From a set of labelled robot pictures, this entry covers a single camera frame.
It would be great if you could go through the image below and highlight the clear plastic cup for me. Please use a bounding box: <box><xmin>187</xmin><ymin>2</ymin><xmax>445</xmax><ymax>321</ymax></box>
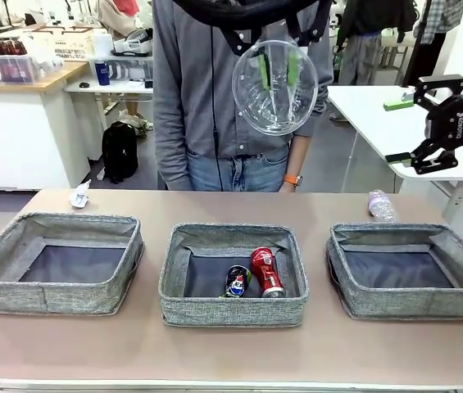
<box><xmin>230</xmin><ymin>38</ymin><xmax>320</xmax><ymax>136</ymax></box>

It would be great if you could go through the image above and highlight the clear plastic bottle purple label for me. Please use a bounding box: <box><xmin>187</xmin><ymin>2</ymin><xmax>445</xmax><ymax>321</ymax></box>
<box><xmin>368</xmin><ymin>188</ymin><xmax>397</xmax><ymax>224</ymax></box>

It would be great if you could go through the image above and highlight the crushed red soda can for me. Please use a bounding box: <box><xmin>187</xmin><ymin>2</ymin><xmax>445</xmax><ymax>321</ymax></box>
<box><xmin>249</xmin><ymin>246</ymin><xmax>287</xmax><ymax>299</ymax></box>

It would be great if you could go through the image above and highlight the crushed black Pepsi can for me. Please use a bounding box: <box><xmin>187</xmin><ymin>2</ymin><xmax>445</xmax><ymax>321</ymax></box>
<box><xmin>219</xmin><ymin>264</ymin><xmax>253</xmax><ymax>299</ymax></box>

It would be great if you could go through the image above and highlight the person's right forearm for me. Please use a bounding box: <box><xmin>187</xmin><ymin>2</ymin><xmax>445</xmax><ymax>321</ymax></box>
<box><xmin>152</xmin><ymin>97</ymin><xmax>193</xmax><ymax>192</ymax></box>

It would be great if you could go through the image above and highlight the person's left forearm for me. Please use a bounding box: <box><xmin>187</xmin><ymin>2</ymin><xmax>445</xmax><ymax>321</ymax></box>
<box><xmin>284</xmin><ymin>96</ymin><xmax>331</xmax><ymax>179</ymax></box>

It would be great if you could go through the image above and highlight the large white table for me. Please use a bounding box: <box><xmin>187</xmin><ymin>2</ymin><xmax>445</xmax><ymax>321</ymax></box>
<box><xmin>326</xmin><ymin>84</ymin><xmax>463</xmax><ymax>196</ymax></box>

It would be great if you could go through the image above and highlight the black stand pole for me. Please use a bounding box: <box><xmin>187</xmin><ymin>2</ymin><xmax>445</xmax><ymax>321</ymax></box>
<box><xmin>402</xmin><ymin>0</ymin><xmax>433</xmax><ymax>86</ymax></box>

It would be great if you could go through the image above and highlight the figure in dark jacket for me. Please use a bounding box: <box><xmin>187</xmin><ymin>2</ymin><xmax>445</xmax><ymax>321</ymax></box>
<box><xmin>334</xmin><ymin>0</ymin><xmax>417</xmax><ymax>86</ymax></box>

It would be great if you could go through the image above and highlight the person in grey shirt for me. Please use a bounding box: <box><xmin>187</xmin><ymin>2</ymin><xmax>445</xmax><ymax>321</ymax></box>
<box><xmin>152</xmin><ymin>0</ymin><xmax>333</xmax><ymax>193</ymax></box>

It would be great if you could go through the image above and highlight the hanging plaid shirt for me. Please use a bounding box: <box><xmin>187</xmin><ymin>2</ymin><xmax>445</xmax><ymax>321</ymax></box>
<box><xmin>414</xmin><ymin>0</ymin><xmax>463</xmax><ymax>46</ymax></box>

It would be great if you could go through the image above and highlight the white and black bag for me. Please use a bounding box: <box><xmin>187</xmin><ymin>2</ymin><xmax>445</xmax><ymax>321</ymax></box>
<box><xmin>111</xmin><ymin>27</ymin><xmax>153</xmax><ymax>57</ymax></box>

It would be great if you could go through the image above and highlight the small white desk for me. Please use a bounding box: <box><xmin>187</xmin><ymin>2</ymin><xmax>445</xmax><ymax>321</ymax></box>
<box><xmin>63</xmin><ymin>55</ymin><xmax>155</xmax><ymax>136</ymax></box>

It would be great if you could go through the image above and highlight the grey fabric basket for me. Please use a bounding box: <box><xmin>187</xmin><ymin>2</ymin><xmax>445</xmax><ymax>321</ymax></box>
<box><xmin>325</xmin><ymin>222</ymin><xmax>463</xmax><ymax>321</ymax></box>
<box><xmin>0</xmin><ymin>211</ymin><xmax>146</xmax><ymax>317</ymax></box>
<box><xmin>157</xmin><ymin>223</ymin><xmax>310</xmax><ymax>328</ymax></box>

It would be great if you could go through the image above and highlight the hanging beige jacket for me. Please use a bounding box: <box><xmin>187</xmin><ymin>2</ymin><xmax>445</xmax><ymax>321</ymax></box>
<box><xmin>98</xmin><ymin>0</ymin><xmax>141</xmax><ymax>30</ymax></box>

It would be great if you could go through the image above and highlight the dark blue water bottle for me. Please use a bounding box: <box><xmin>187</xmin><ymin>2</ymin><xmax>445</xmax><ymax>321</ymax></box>
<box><xmin>93</xmin><ymin>58</ymin><xmax>112</xmax><ymax>87</ymax></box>

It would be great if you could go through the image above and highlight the white plastic jug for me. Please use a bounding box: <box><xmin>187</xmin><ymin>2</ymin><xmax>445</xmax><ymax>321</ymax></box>
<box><xmin>91</xmin><ymin>29</ymin><xmax>114</xmax><ymax>58</ymax></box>

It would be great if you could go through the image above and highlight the black backpack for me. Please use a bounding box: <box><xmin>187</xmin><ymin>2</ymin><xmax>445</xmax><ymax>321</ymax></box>
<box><xmin>101</xmin><ymin>120</ymin><xmax>139</xmax><ymax>184</ymax></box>

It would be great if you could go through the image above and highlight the white plastic crate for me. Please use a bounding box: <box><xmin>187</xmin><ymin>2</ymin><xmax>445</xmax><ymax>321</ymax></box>
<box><xmin>52</xmin><ymin>34</ymin><xmax>95</xmax><ymax>62</ymax></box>

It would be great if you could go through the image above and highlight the crumpled white paper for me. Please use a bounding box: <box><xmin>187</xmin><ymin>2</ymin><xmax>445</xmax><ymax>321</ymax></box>
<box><xmin>68</xmin><ymin>178</ymin><xmax>93</xmax><ymax>210</ymax></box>

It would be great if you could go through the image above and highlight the clear plastic storage box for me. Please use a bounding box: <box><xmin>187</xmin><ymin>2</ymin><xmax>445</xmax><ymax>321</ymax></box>
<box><xmin>0</xmin><ymin>43</ymin><xmax>39</xmax><ymax>86</ymax></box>

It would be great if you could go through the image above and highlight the brown glass bottles pack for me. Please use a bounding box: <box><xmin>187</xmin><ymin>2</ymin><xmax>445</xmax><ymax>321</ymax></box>
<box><xmin>0</xmin><ymin>39</ymin><xmax>27</xmax><ymax>56</ymax></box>

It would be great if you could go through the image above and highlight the thin black earphone cord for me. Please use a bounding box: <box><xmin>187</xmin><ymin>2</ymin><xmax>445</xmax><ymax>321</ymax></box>
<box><xmin>210</xmin><ymin>24</ymin><xmax>220</xmax><ymax>192</ymax></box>

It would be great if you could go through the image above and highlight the wooden frame tray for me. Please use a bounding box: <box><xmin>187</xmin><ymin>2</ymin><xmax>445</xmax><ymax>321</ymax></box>
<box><xmin>34</xmin><ymin>25</ymin><xmax>95</xmax><ymax>37</ymax></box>

